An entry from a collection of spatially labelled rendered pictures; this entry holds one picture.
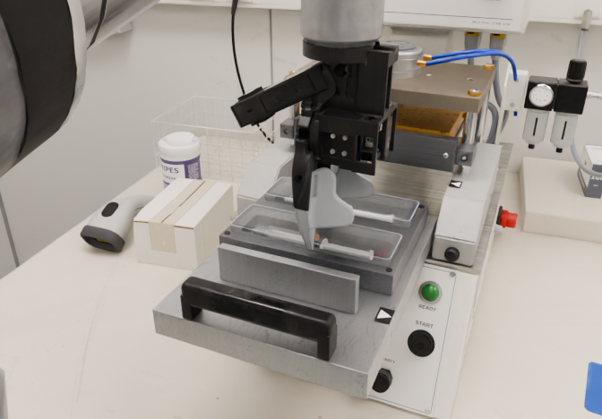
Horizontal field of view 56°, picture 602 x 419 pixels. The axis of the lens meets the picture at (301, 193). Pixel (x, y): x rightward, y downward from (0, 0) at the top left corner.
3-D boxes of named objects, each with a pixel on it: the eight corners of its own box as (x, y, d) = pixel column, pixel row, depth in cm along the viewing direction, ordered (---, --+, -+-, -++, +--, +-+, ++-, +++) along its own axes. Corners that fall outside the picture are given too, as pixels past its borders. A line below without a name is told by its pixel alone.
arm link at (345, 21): (287, -7, 48) (322, -16, 55) (287, 47, 50) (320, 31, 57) (371, -2, 46) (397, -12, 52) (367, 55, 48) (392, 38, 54)
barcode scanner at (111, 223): (140, 206, 122) (134, 172, 118) (172, 211, 120) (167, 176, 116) (79, 253, 105) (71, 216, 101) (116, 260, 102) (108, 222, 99)
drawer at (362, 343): (280, 212, 81) (279, 162, 77) (434, 243, 73) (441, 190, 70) (156, 339, 57) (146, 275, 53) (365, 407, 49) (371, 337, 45)
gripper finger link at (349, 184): (369, 232, 63) (369, 166, 57) (320, 221, 65) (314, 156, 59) (377, 215, 65) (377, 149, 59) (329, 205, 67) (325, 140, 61)
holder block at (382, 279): (281, 194, 77) (280, 177, 76) (426, 223, 70) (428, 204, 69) (219, 254, 64) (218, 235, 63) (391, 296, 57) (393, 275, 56)
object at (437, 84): (339, 94, 104) (341, 21, 98) (517, 115, 93) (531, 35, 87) (284, 137, 84) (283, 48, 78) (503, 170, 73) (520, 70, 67)
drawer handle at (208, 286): (193, 306, 55) (189, 272, 53) (337, 347, 50) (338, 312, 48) (181, 318, 54) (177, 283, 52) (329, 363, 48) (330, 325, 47)
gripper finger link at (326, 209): (343, 267, 55) (356, 175, 53) (288, 253, 57) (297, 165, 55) (353, 258, 58) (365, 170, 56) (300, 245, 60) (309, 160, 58)
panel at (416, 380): (223, 351, 81) (244, 223, 80) (433, 417, 70) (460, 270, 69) (216, 354, 79) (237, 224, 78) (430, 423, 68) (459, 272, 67)
